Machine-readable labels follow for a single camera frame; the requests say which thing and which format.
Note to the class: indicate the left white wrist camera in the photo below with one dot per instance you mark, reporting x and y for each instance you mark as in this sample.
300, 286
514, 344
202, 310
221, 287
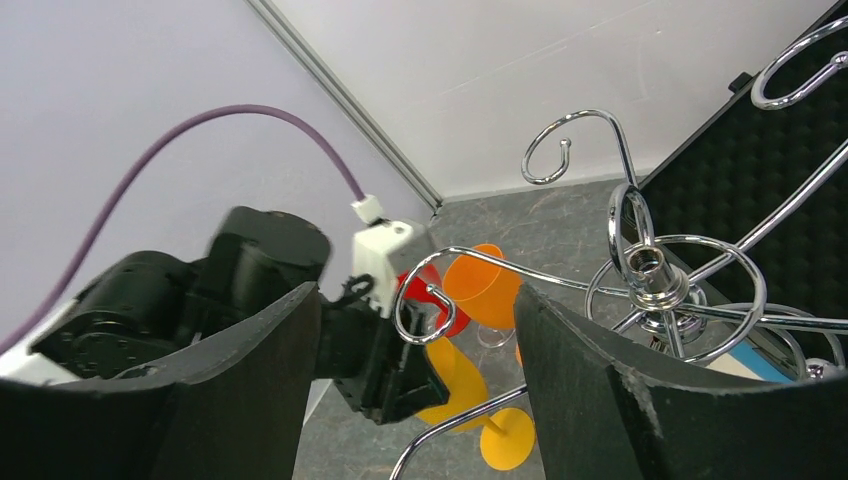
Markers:
385, 250

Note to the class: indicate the chrome wine glass rack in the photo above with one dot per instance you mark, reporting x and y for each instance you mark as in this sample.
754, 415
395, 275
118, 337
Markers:
693, 298

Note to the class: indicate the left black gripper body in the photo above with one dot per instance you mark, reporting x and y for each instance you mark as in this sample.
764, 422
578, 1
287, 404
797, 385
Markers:
379, 375

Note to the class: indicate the red wine glass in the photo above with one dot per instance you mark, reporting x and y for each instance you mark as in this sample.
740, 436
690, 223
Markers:
435, 311

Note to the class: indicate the orange wine glass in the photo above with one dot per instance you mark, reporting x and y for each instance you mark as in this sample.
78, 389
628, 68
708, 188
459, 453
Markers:
483, 291

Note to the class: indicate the clear wine glass back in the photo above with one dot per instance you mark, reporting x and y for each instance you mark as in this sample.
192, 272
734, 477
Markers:
492, 338

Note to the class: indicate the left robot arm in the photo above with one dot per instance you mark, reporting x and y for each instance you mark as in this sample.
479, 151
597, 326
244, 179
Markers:
150, 305

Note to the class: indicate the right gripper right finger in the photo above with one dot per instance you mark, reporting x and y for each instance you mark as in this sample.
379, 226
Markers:
609, 408

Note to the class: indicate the yellow wine glass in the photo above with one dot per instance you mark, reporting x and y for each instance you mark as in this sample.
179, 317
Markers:
508, 436

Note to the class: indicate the black open case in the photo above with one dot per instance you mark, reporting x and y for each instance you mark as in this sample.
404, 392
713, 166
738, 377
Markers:
746, 162

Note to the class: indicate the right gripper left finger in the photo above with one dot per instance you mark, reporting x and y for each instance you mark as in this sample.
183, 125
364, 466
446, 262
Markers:
230, 406

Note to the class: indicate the white blue block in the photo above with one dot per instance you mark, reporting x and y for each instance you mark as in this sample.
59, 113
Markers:
744, 361

